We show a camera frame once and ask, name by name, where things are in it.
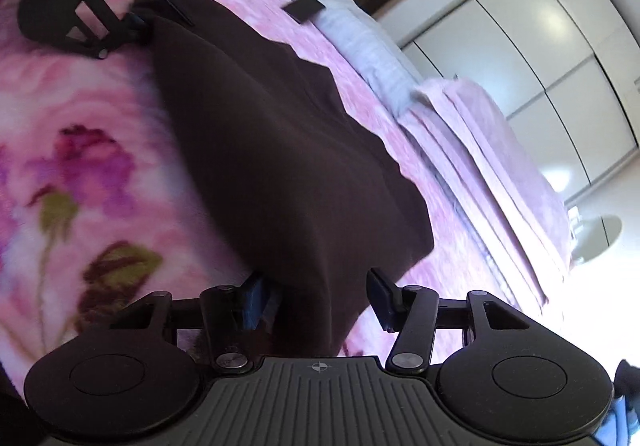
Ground dark brown garment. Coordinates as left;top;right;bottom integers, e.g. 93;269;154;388
131;0;434;357

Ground blue folded clothes pile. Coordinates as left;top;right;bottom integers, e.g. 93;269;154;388
594;360;640;446

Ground light striped bed sheet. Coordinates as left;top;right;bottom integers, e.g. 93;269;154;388
312;0;421;117

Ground small black square object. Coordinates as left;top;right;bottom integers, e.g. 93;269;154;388
282;0;326;24

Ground folded pink quilt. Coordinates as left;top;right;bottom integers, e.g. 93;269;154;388
397;78;574;316

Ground white wardrobe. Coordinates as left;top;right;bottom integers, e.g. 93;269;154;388
376;0;639;202

